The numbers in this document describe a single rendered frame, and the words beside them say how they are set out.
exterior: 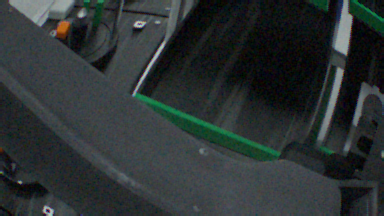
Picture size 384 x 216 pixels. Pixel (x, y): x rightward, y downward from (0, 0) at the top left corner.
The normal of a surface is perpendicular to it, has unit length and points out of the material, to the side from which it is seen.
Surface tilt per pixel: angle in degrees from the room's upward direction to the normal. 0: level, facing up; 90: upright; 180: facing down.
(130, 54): 0
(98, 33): 0
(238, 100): 25
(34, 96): 32
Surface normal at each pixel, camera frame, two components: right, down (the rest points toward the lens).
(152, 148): 0.64, -0.55
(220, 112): -0.07, -0.44
